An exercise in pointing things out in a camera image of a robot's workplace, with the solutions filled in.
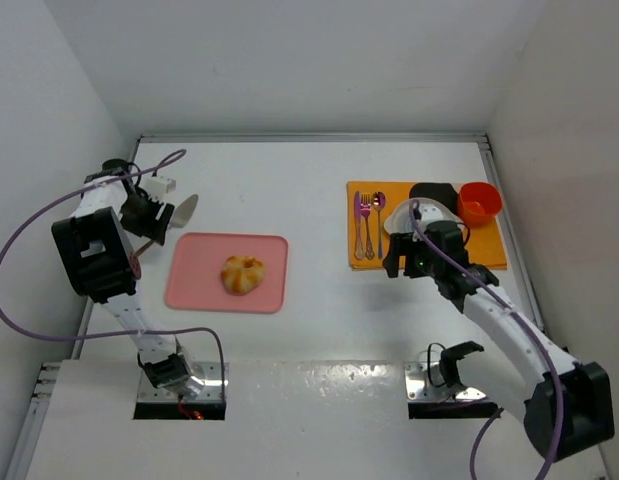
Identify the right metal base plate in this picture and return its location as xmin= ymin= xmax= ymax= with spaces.
xmin=404 ymin=361 xmax=488 ymax=404

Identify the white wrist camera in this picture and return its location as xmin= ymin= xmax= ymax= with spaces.
xmin=143 ymin=176 xmax=176 ymax=201
xmin=419 ymin=203 xmax=457 ymax=224

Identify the black coaster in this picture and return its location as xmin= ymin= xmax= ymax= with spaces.
xmin=409 ymin=182 xmax=458 ymax=215

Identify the purple knife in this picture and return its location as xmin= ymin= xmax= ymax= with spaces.
xmin=353 ymin=191 xmax=364 ymax=260

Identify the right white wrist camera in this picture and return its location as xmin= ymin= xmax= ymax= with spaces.
xmin=419 ymin=203 xmax=457 ymax=224

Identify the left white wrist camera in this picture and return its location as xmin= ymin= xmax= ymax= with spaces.
xmin=143 ymin=176 xmax=176 ymax=201

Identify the purple spoon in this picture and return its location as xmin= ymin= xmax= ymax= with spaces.
xmin=372 ymin=191 xmax=386 ymax=259

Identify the purple fork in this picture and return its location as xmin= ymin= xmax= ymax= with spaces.
xmin=360 ymin=193 xmax=375 ymax=260

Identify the round bread bun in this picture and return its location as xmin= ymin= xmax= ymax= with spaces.
xmin=220 ymin=256 xmax=266 ymax=295

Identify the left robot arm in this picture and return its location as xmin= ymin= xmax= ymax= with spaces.
xmin=51 ymin=159 xmax=204 ymax=400

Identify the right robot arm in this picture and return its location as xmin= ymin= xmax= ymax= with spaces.
xmin=383 ymin=221 xmax=615 ymax=461

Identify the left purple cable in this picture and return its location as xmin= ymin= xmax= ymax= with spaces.
xmin=0 ymin=148 xmax=226 ymax=396

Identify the orange placemat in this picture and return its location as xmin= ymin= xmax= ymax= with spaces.
xmin=347 ymin=181 xmax=507 ymax=270

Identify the metal cake server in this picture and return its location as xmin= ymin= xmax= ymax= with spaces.
xmin=136 ymin=194 xmax=199 ymax=251

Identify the pink rectangular tray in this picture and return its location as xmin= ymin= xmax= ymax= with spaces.
xmin=165 ymin=233 xmax=288 ymax=314

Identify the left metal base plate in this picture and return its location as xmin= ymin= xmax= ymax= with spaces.
xmin=136 ymin=360 xmax=228 ymax=404

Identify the metal base plate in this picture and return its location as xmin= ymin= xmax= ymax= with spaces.
xmin=404 ymin=361 xmax=488 ymax=404
xmin=136 ymin=360 xmax=228 ymax=404

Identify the white bowl with handles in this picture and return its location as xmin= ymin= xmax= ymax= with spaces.
xmin=383 ymin=198 xmax=462 ymax=235

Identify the orange square cup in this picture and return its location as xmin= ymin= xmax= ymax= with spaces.
xmin=457 ymin=182 xmax=503 ymax=228

